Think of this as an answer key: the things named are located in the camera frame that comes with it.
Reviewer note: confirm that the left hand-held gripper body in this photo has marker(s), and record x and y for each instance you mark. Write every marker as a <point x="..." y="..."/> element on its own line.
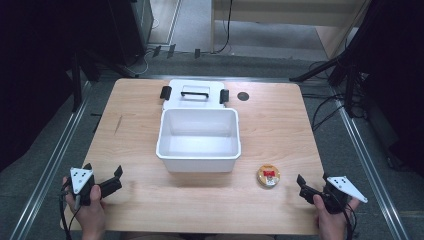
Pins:
<point x="81" y="180"/>

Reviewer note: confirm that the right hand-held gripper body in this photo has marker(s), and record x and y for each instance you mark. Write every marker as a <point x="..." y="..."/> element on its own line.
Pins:
<point x="345" y="188"/>

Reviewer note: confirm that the person's left hand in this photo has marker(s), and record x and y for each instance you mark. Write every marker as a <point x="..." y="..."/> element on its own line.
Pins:
<point x="88" y="213"/>

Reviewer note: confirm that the person's right hand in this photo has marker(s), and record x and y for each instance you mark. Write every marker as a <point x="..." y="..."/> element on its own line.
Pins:
<point x="330" y="220"/>

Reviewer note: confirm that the round yellow tin red label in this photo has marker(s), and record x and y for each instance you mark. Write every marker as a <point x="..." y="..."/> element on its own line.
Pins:
<point x="268" y="175"/>

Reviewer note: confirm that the black tripod stand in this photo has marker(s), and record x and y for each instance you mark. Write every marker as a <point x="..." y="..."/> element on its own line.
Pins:
<point x="77" y="83"/>
<point x="350" y="83"/>

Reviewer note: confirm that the white plastic storage box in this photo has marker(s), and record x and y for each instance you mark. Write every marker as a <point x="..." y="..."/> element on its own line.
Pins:
<point x="198" y="140"/>

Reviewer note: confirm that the black round table grommet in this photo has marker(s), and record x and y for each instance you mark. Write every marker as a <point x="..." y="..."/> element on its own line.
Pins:
<point x="243" y="96"/>

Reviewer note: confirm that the dark curtain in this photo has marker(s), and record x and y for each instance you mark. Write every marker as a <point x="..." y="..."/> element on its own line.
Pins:
<point x="396" y="66"/>
<point x="36" y="66"/>

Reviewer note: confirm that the white box lid black latches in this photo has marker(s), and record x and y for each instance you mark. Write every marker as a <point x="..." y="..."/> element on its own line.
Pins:
<point x="195" y="87"/>

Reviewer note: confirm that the black plug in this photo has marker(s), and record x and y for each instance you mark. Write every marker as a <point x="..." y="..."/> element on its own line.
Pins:
<point x="197" y="53"/>
<point x="156" y="51"/>

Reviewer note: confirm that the black cabinet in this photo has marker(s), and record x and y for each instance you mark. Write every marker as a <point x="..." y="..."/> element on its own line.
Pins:
<point x="133" y="26"/>

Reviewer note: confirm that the light wooden furniture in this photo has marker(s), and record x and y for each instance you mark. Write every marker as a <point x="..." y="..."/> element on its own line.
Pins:
<point x="286" y="11"/>

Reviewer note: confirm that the metal floor rail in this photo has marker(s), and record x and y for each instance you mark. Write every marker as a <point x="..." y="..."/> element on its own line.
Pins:
<point x="370" y="166"/>
<point x="50" y="166"/>

